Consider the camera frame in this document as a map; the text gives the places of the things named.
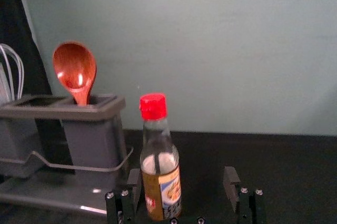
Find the black table cloth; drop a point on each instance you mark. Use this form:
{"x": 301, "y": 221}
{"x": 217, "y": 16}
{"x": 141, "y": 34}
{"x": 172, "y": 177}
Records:
{"x": 263, "y": 160}

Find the brown wooden spoon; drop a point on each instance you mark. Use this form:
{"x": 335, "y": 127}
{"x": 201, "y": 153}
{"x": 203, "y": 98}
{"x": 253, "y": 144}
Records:
{"x": 72, "y": 68}

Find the grey plastic utensil holder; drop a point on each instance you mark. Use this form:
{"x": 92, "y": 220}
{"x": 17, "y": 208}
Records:
{"x": 89, "y": 137}

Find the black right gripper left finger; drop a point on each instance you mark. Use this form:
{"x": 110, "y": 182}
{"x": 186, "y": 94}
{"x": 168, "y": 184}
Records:
{"x": 133, "y": 181}

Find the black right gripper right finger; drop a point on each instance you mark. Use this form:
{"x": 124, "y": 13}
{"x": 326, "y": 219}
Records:
{"x": 231, "y": 184}

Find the grey dish rack steel bars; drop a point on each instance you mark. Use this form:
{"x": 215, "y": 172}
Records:
{"x": 58, "y": 192}

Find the black hanging fabric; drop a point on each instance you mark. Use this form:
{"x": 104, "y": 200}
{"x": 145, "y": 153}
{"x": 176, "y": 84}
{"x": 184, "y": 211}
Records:
{"x": 15, "y": 37}

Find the glass sauce bottle red cap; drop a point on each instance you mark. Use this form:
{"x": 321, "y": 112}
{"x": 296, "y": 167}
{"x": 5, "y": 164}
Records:
{"x": 160, "y": 155}

